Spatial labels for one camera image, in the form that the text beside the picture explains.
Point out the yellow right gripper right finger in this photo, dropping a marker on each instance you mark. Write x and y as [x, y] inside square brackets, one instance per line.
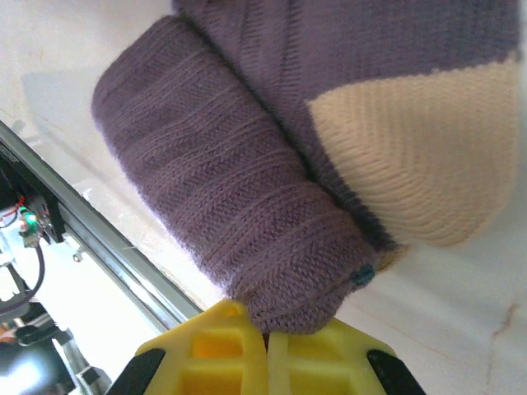
[325, 366]

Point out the purple sock with cream heel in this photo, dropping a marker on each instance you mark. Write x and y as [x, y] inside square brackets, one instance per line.
[230, 173]

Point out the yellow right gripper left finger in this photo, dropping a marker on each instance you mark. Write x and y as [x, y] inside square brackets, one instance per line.
[214, 366]

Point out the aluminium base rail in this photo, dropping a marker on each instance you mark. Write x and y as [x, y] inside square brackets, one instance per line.
[103, 243]

